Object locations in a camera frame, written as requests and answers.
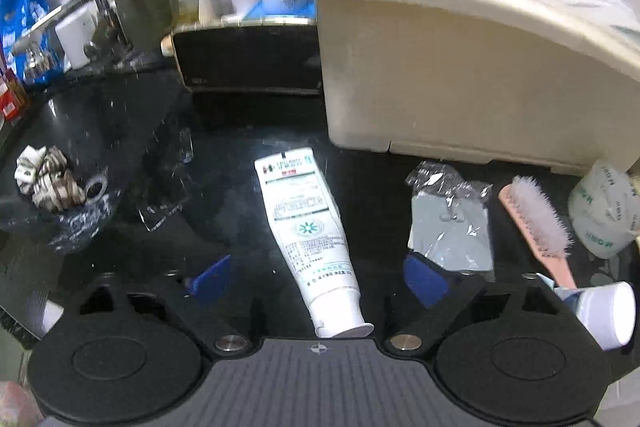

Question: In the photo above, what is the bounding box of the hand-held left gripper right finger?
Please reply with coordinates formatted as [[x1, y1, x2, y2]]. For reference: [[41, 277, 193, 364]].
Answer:
[[384, 255, 602, 354]]

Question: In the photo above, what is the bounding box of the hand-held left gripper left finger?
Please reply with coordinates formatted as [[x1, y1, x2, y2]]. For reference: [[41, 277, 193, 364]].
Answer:
[[65, 254, 254, 356]]

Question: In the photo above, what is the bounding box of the white toothpaste tube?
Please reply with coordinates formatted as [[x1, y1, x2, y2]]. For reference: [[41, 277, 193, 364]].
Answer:
[[254, 146, 376, 339]]

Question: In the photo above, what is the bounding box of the cream plastic drawer unit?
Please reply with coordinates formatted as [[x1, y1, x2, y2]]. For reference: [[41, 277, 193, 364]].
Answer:
[[272, 0, 640, 178]]

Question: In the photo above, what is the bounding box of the grey item in clear bag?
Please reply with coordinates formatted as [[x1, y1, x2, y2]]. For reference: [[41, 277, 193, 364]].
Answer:
[[404, 160, 496, 283]]

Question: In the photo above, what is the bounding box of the pink brush with white bristles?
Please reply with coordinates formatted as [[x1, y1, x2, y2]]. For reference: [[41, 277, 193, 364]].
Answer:
[[497, 175, 579, 291]]

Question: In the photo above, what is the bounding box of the metal sink drain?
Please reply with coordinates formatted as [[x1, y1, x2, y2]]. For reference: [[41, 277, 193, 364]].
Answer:
[[84, 174, 109, 198]]

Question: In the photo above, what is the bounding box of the white tube with round cap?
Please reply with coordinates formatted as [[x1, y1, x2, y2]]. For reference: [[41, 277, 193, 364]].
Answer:
[[536, 273, 636, 352]]

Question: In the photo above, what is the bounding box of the clear packet with green print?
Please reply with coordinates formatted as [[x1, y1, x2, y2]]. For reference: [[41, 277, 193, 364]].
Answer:
[[567, 159, 640, 259]]

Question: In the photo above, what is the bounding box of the striped hair scrunchie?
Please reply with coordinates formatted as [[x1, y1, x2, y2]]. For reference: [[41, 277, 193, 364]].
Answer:
[[14, 145, 87, 212]]

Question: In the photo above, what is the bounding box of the black tray with gold rim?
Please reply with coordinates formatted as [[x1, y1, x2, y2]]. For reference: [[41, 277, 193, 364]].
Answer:
[[160, 16, 324, 96]]

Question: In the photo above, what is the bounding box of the red packet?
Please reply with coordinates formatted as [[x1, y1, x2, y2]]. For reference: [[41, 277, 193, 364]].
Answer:
[[0, 66, 29, 124]]

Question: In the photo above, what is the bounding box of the dark green cup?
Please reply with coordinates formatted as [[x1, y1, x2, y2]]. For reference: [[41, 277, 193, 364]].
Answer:
[[107, 0, 179, 58]]

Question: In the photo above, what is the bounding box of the white cup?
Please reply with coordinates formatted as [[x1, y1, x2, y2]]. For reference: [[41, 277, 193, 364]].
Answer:
[[54, 1, 102, 70]]

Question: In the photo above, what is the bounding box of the chrome faucet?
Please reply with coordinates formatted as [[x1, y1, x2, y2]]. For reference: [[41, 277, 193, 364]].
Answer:
[[10, 0, 115, 84]]

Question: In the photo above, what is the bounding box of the blue printed packet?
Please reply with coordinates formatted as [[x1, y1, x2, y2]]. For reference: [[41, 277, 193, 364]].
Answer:
[[0, 0, 64, 84]]

